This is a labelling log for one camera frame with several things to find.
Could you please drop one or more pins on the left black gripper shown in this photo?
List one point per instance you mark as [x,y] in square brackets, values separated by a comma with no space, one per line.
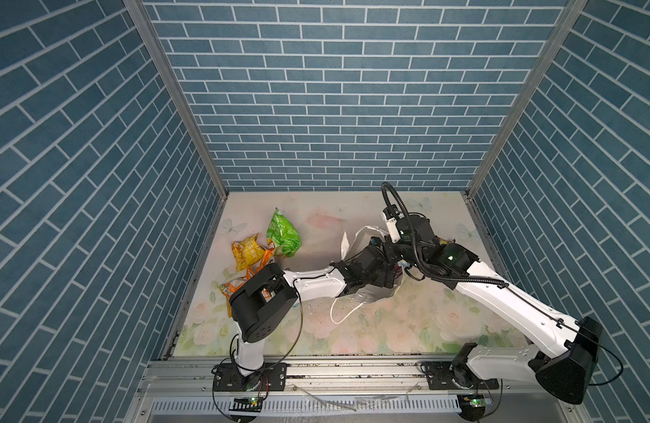
[390,277]

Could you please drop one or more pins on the green floral paper bag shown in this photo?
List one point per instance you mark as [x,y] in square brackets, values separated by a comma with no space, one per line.
[365,236]

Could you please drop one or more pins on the green snack bag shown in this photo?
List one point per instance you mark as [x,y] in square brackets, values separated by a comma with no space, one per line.
[282,237]

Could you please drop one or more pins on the orange Fox's candy bag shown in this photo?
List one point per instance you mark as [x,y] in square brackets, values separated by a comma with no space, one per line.
[229,288]
[268,258]

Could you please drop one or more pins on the yellow snack bag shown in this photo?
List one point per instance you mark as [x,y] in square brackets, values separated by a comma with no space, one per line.
[247,252]

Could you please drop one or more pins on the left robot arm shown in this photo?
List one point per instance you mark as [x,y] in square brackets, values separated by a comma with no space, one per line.
[260,305]

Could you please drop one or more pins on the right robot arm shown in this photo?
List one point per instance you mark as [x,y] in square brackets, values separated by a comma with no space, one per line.
[562,353]

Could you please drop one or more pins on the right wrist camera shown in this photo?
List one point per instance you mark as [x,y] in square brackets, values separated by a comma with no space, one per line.
[391,215]

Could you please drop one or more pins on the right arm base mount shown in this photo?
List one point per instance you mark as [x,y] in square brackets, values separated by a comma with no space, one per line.
[442,376]

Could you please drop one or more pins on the white vented cable tray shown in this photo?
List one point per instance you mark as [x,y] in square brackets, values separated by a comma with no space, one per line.
[302,405]

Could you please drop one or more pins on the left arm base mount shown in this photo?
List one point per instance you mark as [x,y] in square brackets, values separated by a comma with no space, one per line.
[228,378]

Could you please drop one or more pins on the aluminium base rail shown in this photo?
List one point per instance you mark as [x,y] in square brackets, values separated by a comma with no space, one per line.
[375,375]

